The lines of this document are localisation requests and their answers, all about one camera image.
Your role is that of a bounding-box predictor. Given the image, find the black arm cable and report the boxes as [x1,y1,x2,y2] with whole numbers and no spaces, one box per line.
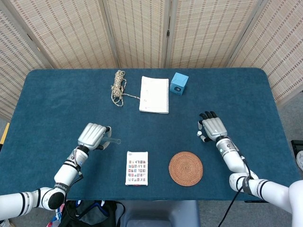
[62,170,84,223]
[217,153,252,227]

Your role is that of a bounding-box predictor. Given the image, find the black backpack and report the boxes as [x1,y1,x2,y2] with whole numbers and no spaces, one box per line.
[58,200,126,227]

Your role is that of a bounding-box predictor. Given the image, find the clear glass tube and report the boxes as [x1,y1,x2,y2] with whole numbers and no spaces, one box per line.
[101,135,122,145]

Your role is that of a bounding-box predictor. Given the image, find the grey plastic chair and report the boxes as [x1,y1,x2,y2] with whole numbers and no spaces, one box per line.
[116,200,201,227]

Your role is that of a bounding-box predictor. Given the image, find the colourful shopping bag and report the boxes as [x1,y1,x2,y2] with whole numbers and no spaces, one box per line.
[46,203,67,227]

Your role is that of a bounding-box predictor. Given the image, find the blue tablecloth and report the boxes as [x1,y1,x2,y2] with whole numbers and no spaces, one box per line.
[0,68,301,201]

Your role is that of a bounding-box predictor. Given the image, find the white spiral notebook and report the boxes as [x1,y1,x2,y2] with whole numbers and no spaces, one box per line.
[138,76,170,114]

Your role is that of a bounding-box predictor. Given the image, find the bamboo folding screen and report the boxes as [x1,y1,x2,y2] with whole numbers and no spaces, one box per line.
[0,0,303,120]

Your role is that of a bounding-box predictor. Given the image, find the beige coiled rope bundle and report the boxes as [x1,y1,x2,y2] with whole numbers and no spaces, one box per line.
[110,70,141,107]

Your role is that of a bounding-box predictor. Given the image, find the black box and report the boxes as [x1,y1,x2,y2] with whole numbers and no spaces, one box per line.
[290,140,303,171]

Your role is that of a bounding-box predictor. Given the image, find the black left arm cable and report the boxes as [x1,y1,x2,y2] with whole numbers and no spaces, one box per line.
[62,170,84,223]

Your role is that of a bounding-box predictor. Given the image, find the yellow board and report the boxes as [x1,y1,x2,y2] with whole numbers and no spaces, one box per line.
[0,122,10,145]

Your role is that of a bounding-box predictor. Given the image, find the white round device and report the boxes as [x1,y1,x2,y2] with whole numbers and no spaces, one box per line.
[295,151,303,171]

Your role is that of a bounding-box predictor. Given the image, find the white picture card box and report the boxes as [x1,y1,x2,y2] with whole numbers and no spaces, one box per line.
[125,150,149,187]

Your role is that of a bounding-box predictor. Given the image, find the light blue speaker box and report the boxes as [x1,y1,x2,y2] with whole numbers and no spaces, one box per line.
[170,72,189,96]

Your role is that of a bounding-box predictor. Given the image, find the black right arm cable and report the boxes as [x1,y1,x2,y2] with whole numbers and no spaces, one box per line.
[217,153,252,227]

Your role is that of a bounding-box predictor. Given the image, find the round woven rattan coaster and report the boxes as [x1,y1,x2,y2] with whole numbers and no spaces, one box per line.
[168,151,204,187]

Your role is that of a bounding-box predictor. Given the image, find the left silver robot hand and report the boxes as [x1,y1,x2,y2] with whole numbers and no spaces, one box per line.
[77,122,112,151]

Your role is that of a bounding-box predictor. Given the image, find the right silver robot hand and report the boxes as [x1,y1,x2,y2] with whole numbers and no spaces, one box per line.
[196,111,228,143]

